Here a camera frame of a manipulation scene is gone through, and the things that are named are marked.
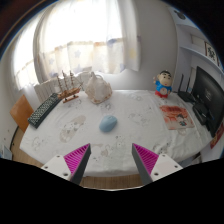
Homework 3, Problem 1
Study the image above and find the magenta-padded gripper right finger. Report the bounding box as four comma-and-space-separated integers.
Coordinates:
131, 143, 184, 186

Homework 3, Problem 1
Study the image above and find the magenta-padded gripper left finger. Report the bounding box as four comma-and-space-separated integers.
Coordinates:
41, 143, 92, 185

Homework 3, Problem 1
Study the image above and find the light blue computer mouse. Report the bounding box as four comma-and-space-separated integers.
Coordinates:
99, 114, 118, 133

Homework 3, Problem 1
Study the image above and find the red printed mouse pad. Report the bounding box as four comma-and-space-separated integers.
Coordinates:
159, 104, 196, 131

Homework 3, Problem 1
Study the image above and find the white printed tablecloth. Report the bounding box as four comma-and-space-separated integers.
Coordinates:
19, 89, 214, 178

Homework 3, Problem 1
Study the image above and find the dark computer keyboard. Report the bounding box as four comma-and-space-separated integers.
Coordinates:
27, 92, 63, 130

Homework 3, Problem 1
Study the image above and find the wooden model sailing ship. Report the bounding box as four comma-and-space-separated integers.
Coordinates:
55, 69, 84, 104

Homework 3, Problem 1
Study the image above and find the brown wooden chair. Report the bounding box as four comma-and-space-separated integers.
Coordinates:
9, 94, 35, 133

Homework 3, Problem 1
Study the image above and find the large white conch shell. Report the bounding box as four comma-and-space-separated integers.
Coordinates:
84, 71, 113, 105

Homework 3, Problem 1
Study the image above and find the black router with antennas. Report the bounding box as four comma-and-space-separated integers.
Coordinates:
177, 73, 198, 104

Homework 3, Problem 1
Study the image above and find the cartoon boy figurine clock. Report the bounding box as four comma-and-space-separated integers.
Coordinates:
152, 69, 174, 99

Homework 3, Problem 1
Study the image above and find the black computer monitor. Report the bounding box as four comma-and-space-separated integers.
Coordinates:
192, 65, 224, 138

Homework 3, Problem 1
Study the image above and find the white star-print curtain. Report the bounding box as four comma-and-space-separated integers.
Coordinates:
9, 0, 141, 91

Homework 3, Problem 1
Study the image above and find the framed calligraphy picture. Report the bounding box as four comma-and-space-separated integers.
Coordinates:
203, 41, 222, 68

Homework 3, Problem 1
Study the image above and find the white wall shelf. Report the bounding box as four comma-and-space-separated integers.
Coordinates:
173, 6, 224, 78

